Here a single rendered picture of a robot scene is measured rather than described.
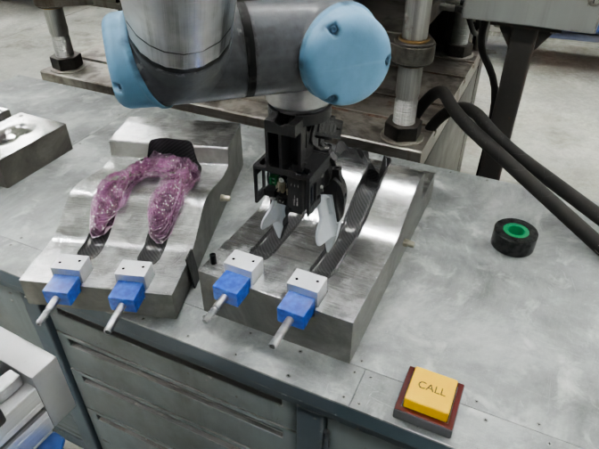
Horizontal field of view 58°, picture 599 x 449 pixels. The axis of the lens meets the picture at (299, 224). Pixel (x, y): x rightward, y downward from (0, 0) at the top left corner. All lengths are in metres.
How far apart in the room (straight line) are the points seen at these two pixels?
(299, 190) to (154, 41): 0.29
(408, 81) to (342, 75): 0.95
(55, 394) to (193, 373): 0.44
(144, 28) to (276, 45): 0.11
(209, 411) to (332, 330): 0.42
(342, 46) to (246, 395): 0.74
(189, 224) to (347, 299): 0.34
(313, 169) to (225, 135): 0.61
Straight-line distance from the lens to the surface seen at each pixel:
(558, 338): 0.97
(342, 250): 0.91
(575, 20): 1.42
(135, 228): 1.02
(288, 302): 0.78
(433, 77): 1.88
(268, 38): 0.44
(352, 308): 0.80
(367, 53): 0.44
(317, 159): 0.62
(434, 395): 0.79
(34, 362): 0.66
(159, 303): 0.91
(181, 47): 0.37
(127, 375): 1.24
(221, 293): 0.82
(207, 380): 1.07
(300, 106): 0.57
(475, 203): 1.22
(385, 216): 0.96
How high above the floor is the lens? 1.46
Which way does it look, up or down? 37 degrees down
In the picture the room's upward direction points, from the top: straight up
